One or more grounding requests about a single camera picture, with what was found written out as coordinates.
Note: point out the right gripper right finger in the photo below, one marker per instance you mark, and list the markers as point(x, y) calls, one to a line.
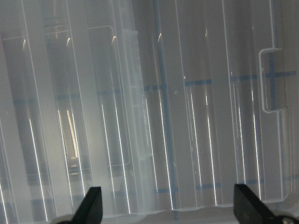
point(248, 209)

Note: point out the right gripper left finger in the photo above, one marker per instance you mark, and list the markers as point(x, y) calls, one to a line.
point(90, 210)

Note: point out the clear plastic box lid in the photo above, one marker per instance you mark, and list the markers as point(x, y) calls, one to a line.
point(164, 104)

